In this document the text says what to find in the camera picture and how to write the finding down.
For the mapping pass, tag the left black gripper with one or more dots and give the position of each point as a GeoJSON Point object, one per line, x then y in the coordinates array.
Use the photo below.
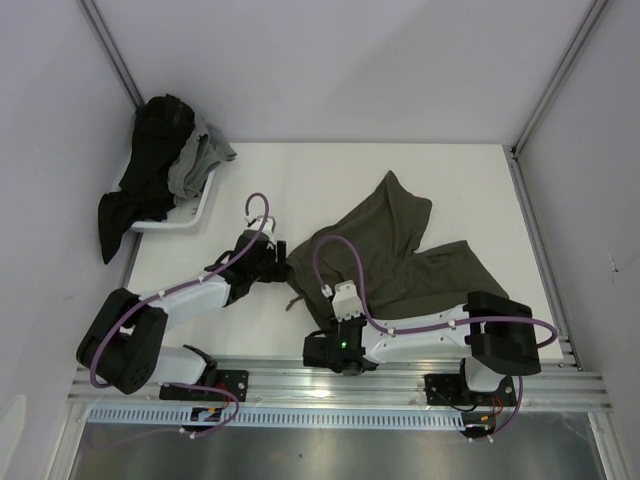
{"type": "Point", "coordinates": [277, 270]}

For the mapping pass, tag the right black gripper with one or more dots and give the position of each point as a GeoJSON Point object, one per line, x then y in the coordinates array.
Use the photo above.
{"type": "Point", "coordinates": [336, 325]}

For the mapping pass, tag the olive green shorts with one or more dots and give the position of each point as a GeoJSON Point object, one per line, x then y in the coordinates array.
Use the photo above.
{"type": "Point", "coordinates": [379, 241]}

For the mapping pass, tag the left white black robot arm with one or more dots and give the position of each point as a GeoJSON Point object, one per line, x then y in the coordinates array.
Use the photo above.
{"type": "Point", "coordinates": [123, 348]}

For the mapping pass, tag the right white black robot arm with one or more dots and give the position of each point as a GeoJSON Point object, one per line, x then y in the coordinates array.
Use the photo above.
{"type": "Point", "coordinates": [491, 338]}

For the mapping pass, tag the grey shorts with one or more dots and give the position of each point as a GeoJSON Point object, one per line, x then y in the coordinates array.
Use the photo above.
{"type": "Point", "coordinates": [204, 150]}

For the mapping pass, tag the black shorts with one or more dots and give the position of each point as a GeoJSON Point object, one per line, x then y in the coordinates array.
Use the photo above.
{"type": "Point", "coordinates": [161, 129]}

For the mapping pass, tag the white plastic basket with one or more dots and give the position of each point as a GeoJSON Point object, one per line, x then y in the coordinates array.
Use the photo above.
{"type": "Point", "coordinates": [186, 214]}

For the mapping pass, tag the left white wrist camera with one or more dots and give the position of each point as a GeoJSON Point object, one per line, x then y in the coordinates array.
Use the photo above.
{"type": "Point", "coordinates": [266, 225]}

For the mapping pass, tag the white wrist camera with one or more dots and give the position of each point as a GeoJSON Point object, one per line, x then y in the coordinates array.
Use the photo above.
{"type": "Point", "coordinates": [345, 300]}
{"type": "Point", "coordinates": [266, 225]}

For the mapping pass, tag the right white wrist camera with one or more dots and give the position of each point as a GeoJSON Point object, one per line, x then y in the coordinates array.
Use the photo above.
{"type": "Point", "coordinates": [345, 300]}

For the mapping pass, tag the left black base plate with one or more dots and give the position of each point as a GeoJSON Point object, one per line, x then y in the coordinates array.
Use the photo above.
{"type": "Point", "coordinates": [234, 381]}

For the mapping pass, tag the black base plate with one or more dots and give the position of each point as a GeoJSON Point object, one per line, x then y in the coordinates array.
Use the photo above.
{"type": "Point", "coordinates": [234, 381]}
{"type": "Point", "coordinates": [449, 390]}

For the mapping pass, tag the aluminium mounting rail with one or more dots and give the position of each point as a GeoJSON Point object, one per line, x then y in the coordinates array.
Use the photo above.
{"type": "Point", "coordinates": [288, 383]}

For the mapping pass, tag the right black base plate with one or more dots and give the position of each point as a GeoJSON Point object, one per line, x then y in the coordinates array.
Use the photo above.
{"type": "Point", "coordinates": [449, 390]}

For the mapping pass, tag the white slotted cable duct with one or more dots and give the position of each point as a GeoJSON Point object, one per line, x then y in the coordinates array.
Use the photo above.
{"type": "Point", "coordinates": [415, 419]}

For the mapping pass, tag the left aluminium frame post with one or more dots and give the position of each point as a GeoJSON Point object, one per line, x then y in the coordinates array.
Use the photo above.
{"type": "Point", "coordinates": [107, 42]}

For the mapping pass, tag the aluminium frame post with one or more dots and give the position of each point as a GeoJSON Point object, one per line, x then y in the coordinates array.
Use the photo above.
{"type": "Point", "coordinates": [568, 60]}
{"type": "Point", "coordinates": [107, 42]}

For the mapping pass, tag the right aluminium frame post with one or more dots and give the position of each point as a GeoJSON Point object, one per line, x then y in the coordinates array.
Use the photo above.
{"type": "Point", "coordinates": [568, 60]}

